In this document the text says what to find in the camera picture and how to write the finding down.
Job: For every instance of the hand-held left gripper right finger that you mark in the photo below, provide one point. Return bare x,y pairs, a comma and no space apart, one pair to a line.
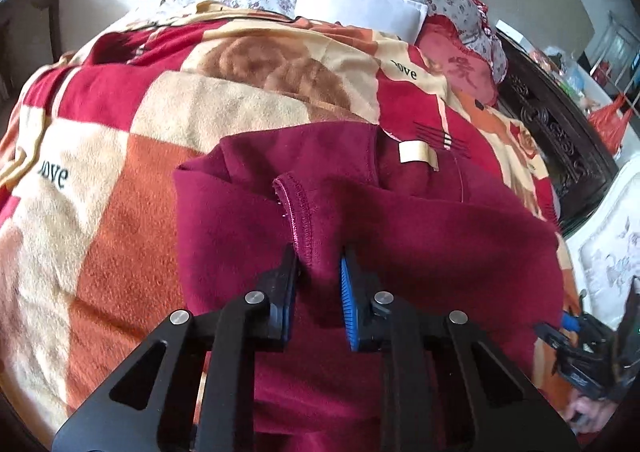
348,302

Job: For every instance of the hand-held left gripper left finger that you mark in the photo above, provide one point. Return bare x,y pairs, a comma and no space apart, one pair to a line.
281,304

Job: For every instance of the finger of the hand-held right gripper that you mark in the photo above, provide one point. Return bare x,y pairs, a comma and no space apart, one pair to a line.
552,334
571,321

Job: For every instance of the maroon fleece garment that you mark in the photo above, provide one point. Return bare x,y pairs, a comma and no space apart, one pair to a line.
425,242

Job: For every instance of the person's right hand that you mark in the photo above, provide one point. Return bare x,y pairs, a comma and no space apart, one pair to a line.
587,414

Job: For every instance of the white floral upholstered chair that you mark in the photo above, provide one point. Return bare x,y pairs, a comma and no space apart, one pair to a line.
610,252

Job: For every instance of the red orange printed blanket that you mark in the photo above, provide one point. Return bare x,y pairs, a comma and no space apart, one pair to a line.
125,212

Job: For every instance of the dark carved wooden cabinet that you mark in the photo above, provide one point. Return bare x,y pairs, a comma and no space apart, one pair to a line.
550,131

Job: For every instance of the red plastic bag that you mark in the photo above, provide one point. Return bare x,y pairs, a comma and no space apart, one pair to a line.
610,124

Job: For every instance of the clutter of bottles and bags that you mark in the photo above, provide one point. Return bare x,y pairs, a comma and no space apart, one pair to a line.
565,74

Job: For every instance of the red heart cushion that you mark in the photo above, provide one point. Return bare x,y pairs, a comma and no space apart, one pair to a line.
450,62

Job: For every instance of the metal railing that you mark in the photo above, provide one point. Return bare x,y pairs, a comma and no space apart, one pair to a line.
617,51

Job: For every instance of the white pillow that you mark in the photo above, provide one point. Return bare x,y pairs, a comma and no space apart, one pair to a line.
350,1

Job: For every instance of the beige cardboard box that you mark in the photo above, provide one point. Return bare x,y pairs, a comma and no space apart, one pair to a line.
30,21

